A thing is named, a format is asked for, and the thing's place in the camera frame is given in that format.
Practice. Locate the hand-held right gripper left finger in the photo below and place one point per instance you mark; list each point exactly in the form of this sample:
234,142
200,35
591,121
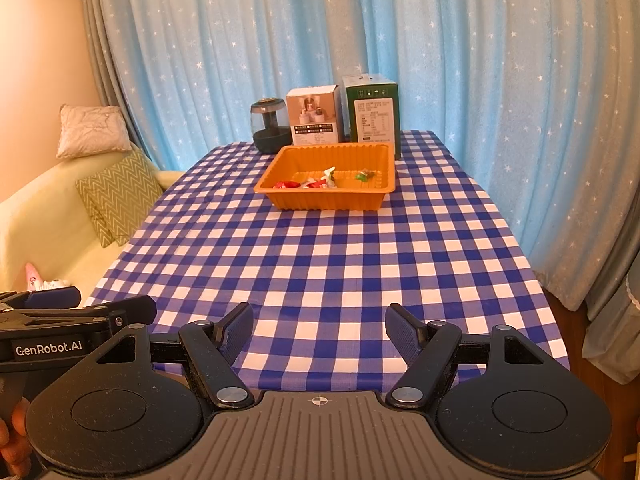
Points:
237,332

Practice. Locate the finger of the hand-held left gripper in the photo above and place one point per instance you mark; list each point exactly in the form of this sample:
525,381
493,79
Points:
50,298
135,309

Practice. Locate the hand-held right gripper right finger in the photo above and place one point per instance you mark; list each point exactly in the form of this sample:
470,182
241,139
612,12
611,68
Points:
402,332

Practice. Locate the orange plastic tray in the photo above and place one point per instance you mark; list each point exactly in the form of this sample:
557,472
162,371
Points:
325,200

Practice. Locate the red snack packet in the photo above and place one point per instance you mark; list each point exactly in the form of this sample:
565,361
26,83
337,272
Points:
315,185
286,185

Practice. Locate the green candy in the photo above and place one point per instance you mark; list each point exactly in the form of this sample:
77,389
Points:
360,177

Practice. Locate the person's left hand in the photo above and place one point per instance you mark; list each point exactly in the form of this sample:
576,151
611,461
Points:
15,440

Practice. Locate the pink and white plush toy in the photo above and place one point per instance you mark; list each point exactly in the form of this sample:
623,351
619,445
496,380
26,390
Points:
34,277

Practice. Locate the cream sofa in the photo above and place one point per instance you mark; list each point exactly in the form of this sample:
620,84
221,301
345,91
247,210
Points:
50,240

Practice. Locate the green zigzag pillow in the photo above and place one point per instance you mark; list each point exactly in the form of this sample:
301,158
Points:
102,234
120,190

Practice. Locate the blue checked tablecloth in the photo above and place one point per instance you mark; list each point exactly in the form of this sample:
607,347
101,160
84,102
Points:
325,260

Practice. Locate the white pillow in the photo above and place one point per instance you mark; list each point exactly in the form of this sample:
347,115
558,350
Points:
92,130

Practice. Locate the dark green glass humidifier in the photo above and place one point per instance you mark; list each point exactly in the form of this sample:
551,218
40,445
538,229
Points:
270,140

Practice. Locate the grey curtain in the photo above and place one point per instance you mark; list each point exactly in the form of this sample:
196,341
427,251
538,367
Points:
107,60
610,335

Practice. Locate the green printed carton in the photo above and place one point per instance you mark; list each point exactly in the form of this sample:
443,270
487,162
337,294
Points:
375,115

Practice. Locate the white humidifier box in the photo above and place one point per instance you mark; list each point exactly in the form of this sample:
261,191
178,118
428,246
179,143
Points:
315,110

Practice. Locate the blue starry curtain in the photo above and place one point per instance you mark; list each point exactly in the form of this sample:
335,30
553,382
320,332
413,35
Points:
250,35

